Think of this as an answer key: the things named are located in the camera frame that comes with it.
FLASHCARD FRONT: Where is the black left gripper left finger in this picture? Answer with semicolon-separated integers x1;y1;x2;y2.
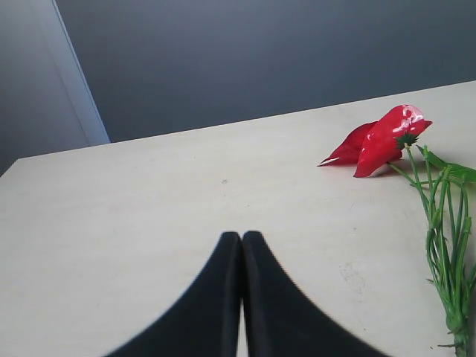
109;232;241;357

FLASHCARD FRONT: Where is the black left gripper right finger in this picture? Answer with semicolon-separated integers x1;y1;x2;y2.
242;231;384;357

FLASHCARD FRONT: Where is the red artificial anthurium flower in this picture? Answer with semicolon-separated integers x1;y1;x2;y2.
321;104;475;356

